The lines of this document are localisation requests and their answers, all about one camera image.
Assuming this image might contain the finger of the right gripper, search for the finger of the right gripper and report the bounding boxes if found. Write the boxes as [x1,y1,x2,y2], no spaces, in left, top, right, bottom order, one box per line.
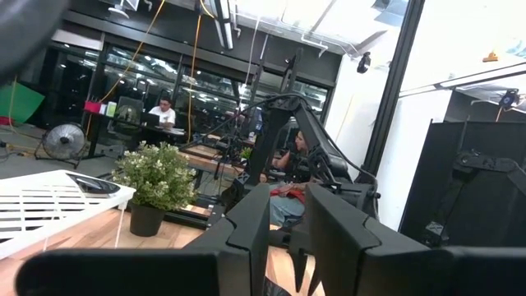
[308,268,323,296]
[288,247,309,294]

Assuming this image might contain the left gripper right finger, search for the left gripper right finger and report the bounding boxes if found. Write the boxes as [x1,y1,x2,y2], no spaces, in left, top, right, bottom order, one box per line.
[306,183,526,296]

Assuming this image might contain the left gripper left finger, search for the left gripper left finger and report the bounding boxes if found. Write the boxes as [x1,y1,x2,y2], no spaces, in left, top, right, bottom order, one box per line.
[16,183,271,296]

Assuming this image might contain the black leaf shaped mini plate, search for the black leaf shaped mini plate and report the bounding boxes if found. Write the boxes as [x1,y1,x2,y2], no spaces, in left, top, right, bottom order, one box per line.
[262,277,291,296]

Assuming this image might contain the black teardrop mini plate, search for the black teardrop mini plate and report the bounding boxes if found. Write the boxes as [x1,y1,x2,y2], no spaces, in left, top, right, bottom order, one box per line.
[67,172,122,200]

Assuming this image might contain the person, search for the person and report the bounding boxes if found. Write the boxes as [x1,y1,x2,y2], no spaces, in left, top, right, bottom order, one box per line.
[147,96,178,129]
[269,130,316,228]

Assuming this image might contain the green potted plant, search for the green potted plant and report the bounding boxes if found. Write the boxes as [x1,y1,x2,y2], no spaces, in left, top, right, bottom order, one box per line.
[109,141,199,238]

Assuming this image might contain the black partition panel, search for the black partition panel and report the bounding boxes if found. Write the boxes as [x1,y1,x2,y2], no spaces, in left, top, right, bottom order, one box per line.
[399,118,526,248]

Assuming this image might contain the white lattice rack shelf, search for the white lattice rack shelf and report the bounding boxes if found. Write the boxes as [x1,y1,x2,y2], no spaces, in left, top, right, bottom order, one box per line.
[0,169,137,261]

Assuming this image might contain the black office desk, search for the black office desk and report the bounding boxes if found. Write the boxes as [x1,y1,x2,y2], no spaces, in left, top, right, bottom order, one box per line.
[81,109,188,160]

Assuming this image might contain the black office chair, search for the black office chair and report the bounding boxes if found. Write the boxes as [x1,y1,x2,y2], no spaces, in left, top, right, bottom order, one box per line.
[113,95,145,139]

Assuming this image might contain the grey floor fan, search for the grey floor fan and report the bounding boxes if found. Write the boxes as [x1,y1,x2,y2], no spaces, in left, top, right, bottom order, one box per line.
[34,122,88,169]

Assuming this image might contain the black stand mast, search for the black stand mast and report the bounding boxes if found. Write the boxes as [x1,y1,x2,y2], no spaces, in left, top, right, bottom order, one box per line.
[280,47,304,96]

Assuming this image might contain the green board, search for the green board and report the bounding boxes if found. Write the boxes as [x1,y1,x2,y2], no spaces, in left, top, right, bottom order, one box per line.
[0,81,46,124]

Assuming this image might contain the hanging ceiling lamp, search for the hanging ceiling lamp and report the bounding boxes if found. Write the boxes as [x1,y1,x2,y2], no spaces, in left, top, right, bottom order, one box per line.
[212,0,235,51]

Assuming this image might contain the black structural post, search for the black structural post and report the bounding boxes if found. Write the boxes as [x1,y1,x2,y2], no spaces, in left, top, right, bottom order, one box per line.
[363,0,427,178]

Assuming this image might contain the yellow hanging cable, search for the yellow hanging cable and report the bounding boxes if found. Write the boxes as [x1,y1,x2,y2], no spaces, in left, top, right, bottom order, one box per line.
[187,0,203,144]
[98,0,166,104]

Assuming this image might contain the black security camera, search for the black security camera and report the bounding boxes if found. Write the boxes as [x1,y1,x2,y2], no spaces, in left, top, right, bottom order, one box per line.
[356,51,372,75]

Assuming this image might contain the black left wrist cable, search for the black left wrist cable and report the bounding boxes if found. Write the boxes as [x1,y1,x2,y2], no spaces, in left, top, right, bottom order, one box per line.
[0,0,72,86]

